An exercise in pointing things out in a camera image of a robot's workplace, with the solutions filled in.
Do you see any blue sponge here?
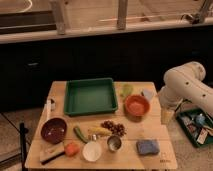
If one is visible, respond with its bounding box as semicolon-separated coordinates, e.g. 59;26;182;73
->
136;140;160;155

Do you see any bunch of red grapes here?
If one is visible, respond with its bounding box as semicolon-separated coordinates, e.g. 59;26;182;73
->
101;120;126;137

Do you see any green bin with clutter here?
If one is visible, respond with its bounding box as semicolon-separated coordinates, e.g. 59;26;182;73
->
176;108;213;148

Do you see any wooden brush block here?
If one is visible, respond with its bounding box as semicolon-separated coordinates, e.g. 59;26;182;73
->
39;143;65;165

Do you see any dark red bowl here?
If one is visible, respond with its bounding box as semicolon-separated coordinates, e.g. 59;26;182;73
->
41;118;67;144

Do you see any grey small cloth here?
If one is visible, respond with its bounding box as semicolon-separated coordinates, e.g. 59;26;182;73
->
141;89;154;101

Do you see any orange bowl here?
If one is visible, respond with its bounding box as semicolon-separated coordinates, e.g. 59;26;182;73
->
124;95;150;117

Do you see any white small bottle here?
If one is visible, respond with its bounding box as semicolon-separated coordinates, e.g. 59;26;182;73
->
46;99;55;120

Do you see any green cucumber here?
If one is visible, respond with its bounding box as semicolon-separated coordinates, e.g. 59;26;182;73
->
73;126;89;143

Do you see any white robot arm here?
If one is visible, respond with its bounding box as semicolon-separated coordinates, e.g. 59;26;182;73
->
158;61;213;124

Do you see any green plastic tray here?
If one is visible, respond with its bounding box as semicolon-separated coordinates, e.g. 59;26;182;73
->
64;78;118;117

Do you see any green pear toy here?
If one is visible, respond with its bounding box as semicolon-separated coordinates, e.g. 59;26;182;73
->
121;84;133;99

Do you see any wooden table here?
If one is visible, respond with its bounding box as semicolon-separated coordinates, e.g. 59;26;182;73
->
25;81;177;171

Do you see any orange carrot toy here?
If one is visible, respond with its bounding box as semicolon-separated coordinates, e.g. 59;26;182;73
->
65;142;80;157

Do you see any yellow corn cob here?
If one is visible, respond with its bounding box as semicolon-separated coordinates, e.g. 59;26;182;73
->
88;127;112;136

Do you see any metal cup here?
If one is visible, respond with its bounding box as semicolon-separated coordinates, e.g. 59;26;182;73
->
107;135;122;152

